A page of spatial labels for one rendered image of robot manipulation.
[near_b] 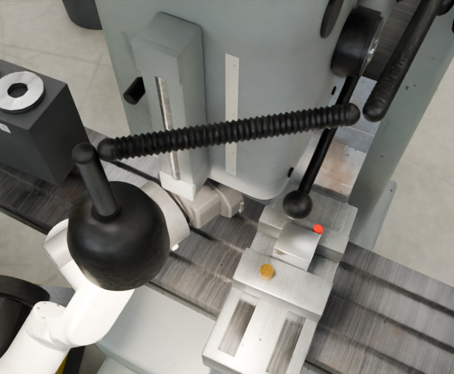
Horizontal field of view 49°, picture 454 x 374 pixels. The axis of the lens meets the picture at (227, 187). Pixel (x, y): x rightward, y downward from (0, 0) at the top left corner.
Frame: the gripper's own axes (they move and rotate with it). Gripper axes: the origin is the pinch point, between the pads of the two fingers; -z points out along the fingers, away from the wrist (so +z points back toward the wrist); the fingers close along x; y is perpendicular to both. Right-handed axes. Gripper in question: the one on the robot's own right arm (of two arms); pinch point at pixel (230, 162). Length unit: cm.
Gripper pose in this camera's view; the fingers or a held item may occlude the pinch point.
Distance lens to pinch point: 69.8
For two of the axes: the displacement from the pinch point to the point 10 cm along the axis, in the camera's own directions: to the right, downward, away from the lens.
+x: -6.7, -6.4, 3.9
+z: -7.4, 5.6, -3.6
